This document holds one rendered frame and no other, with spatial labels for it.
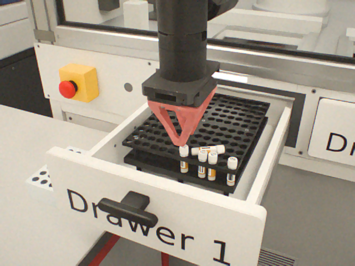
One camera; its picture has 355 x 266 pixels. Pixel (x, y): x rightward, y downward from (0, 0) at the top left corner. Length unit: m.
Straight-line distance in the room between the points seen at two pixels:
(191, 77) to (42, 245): 0.35
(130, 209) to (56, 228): 0.24
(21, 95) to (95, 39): 0.67
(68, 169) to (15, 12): 0.90
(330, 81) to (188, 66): 0.30
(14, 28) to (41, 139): 0.56
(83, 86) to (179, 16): 0.44
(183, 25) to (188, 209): 0.20
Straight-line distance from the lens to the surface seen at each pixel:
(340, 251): 0.86
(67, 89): 0.78
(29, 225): 0.64
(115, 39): 0.74
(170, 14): 0.39
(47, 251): 0.59
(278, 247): 0.89
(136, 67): 0.74
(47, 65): 0.90
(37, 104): 1.46
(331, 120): 0.64
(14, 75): 1.36
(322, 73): 0.63
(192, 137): 0.54
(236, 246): 0.41
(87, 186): 0.47
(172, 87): 0.40
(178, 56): 0.40
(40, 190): 0.65
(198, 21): 0.39
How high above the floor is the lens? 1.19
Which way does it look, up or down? 31 degrees down
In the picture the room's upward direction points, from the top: straight up
